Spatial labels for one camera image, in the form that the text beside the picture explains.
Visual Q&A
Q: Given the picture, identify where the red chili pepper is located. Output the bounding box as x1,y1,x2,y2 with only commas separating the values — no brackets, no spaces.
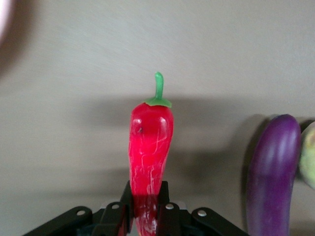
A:
128,71,174,236

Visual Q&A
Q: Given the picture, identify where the purple eggplant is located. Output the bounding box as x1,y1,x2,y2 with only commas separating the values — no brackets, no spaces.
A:
246,114,302,236

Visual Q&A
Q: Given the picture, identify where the pink plate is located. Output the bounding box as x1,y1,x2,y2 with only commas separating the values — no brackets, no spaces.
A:
0,0,14,77

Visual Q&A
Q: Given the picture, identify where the brown table cloth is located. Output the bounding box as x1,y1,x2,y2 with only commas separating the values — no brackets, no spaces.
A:
0,0,315,236

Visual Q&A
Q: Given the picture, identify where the yellow-pink peach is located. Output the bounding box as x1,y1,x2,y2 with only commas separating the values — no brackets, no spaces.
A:
298,121,315,190

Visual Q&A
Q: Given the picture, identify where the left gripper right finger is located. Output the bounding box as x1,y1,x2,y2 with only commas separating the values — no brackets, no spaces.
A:
157,181,191,236

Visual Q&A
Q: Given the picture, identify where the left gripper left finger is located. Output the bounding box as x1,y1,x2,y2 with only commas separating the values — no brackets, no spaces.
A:
92,180,135,236

